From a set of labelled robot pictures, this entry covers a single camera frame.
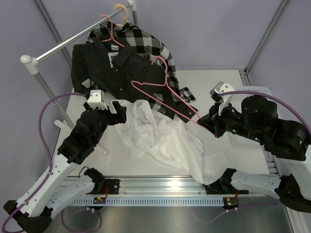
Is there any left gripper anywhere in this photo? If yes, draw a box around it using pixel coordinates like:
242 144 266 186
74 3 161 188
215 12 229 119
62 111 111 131
84 101 126 145

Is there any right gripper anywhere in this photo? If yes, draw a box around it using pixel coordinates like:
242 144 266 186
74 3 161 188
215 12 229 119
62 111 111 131
198 98 264 143

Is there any black pinstripe shirt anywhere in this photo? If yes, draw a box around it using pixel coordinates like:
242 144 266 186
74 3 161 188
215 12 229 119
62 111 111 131
71 37 197 123

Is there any pink wire hanger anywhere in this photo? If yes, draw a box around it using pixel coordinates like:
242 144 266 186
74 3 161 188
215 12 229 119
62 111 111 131
99 15 126 48
131 55 204 123

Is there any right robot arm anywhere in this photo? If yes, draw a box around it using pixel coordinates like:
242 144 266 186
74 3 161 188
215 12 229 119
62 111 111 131
197 95 311 213

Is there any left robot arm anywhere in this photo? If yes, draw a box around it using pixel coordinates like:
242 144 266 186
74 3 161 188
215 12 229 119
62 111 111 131
3 101 126 233

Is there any black white checkered shirt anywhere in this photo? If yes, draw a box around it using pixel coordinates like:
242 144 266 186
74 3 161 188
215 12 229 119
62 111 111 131
86 21 197 122

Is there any beige wooden hanger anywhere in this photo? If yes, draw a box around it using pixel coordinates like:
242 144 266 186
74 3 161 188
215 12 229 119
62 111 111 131
112 3 128 25

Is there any white plastic basket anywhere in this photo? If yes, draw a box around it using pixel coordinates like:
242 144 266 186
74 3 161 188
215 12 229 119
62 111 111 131
242 86 272 96

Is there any metal clothes rack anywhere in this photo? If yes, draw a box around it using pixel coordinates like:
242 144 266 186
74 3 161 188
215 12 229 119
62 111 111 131
19 0 139 156

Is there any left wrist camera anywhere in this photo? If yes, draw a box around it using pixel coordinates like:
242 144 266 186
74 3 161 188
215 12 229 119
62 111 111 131
87 89 108 110

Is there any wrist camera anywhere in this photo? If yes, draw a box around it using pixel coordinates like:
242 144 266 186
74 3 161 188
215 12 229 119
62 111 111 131
210 81 235 116
87 89 108 110

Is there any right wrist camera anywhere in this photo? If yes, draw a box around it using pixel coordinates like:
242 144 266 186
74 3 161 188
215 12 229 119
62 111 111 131
210 81 235 116

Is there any aluminium mounting rail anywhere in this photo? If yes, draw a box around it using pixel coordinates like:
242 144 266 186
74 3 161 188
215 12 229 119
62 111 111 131
60 176 273 196

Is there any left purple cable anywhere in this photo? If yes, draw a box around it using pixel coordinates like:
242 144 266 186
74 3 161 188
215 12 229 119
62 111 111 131
1 93 105 233

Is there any white slotted cable duct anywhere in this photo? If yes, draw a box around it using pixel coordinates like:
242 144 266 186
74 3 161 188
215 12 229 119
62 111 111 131
70 197 224 207

